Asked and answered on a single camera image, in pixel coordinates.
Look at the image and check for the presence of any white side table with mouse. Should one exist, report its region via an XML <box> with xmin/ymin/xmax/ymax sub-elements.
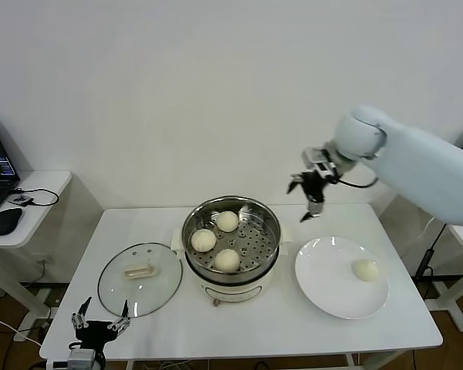
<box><xmin>0</xmin><ymin>170</ymin><xmax>74</xmax><ymax>321</ymax></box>

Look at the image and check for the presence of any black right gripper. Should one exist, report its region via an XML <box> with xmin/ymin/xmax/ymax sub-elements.
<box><xmin>286</xmin><ymin>171</ymin><xmax>330</xmax><ymax>224</ymax></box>

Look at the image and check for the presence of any white side table with label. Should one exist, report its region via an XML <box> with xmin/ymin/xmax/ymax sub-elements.
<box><xmin>414</xmin><ymin>221</ymin><xmax>463</xmax><ymax>335</ymax></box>

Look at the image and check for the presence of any small black patterned device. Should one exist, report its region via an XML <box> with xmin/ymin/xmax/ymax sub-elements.
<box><xmin>7</xmin><ymin>194</ymin><xmax>35</xmax><ymax>209</ymax></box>

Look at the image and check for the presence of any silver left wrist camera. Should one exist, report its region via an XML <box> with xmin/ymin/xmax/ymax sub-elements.
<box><xmin>46</xmin><ymin>348</ymin><xmax>101</xmax><ymax>370</ymax></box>

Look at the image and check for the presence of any white steamed baozi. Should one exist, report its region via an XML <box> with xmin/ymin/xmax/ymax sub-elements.
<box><xmin>350</xmin><ymin>259</ymin><xmax>380</xmax><ymax>284</ymax></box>
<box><xmin>191</xmin><ymin>229</ymin><xmax>218</xmax><ymax>254</ymax></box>
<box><xmin>216</xmin><ymin>210</ymin><xmax>240</xmax><ymax>234</ymax></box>
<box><xmin>214</xmin><ymin>248</ymin><xmax>241</xmax><ymax>274</ymax></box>

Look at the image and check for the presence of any round glass lid cream handle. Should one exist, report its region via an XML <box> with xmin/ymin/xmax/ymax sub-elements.
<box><xmin>97</xmin><ymin>241</ymin><xmax>184</xmax><ymax>319</ymax></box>

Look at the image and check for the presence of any white round plate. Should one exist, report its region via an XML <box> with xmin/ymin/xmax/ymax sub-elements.
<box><xmin>295</xmin><ymin>236</ymin><xmax>390</xmax><ymax>320</ymax></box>

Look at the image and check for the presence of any white floor power strip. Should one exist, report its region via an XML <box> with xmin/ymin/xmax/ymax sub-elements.
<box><xmin>13</xmin><ymin>319</ymin><xmax>50</xmax><ymax>343</ymax></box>

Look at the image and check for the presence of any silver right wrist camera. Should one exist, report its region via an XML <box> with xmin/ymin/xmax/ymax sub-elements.
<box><xmin>302</xmin><ymin>147</ymin><xmax>337</xmax><ymax>179</ymax></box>

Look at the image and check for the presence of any white electric cooking pot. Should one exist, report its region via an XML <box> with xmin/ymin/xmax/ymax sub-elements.
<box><xmin>172</xmin><ymin>246</ymin><xmax>290</xmax><ymax>309</ymax></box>

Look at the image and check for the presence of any black cable with adapter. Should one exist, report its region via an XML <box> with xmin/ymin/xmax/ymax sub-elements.
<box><xmin>415</xmin><ymin>223</ymin><xmax>448</xmax><ymax>282</ymax></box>

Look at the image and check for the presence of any thin black looped cable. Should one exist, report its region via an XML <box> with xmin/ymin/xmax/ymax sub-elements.
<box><xmin>8</xmin><ymin>187</ymin><xmax>61</xmax><ymax>209</ymax></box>

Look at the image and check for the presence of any black computer mouse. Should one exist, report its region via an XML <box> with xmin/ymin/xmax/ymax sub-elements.
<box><xmin>0</xmin><ymin>207</ymin><xmax>24</xmax><ymax>236</ymax></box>

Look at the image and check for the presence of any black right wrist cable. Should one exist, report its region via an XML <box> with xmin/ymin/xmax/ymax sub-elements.
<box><xmin>333</xmin><ymin>175</ymin><xmax>379</xmax><ymax>189</ymax></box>

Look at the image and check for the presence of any stainless steel steamer basket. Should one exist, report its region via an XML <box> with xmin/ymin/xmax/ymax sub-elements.
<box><xmin>171</xmin><ymin>195</ymin><xmax>294</xmax><ymax>284</ymax></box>

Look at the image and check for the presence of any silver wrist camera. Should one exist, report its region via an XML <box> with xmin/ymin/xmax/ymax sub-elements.
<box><xmin>46</xmin><ymin>348</ymin><xmax>101</xmax><ymax>370</ymax></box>
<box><xmin>302</xmin><ymin>147</ymin><xmax>337</xmax><ymax>179</ymax></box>

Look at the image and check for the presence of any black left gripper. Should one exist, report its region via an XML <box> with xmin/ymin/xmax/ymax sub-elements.
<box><xmin>71</xmin><ymin>296</ymin><xmax>133</xmax><ymax>348</ymax></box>

